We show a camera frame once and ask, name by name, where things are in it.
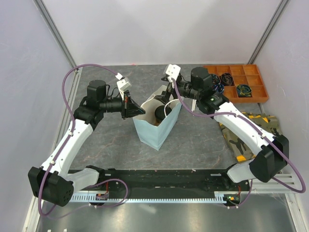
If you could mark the blue striped rolled tie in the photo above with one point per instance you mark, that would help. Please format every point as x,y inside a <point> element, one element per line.
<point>219,88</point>

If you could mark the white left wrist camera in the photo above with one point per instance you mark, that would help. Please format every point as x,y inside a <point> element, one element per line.
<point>123,84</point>

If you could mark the black brown rolled tie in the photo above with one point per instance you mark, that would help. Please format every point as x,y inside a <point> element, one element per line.
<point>227,79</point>

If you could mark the dark blue rolled tie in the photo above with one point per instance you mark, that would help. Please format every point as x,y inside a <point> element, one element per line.
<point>215,79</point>

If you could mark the black plastic cup lid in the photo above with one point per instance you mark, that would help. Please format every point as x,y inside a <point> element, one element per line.
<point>162,111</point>

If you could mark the white and blue paper bag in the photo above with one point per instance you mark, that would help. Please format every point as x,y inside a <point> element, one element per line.
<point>147,130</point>

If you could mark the green yellow rolled tie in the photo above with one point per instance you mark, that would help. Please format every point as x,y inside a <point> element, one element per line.
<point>243,91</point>

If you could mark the camouflage folded cloth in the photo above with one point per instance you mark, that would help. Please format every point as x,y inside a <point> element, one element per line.
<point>241,151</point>

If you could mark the brown paper coffee cup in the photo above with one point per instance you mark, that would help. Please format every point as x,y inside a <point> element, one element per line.
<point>159,121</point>

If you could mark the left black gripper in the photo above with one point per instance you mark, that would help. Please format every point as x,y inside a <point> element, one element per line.
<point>130,108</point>

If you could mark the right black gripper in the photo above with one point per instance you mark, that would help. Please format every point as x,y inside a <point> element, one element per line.
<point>164,97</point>

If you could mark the orange compartment tray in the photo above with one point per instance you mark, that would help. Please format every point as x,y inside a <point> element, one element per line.
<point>241,74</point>

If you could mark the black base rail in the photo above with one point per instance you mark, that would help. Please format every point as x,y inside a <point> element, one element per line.
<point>166,184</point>

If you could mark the slotted cable duct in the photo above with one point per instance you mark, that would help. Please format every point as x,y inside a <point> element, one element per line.
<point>91,197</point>

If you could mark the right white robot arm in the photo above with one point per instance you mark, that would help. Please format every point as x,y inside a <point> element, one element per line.
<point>271,152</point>

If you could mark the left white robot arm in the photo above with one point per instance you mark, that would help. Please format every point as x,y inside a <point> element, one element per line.
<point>52,181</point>

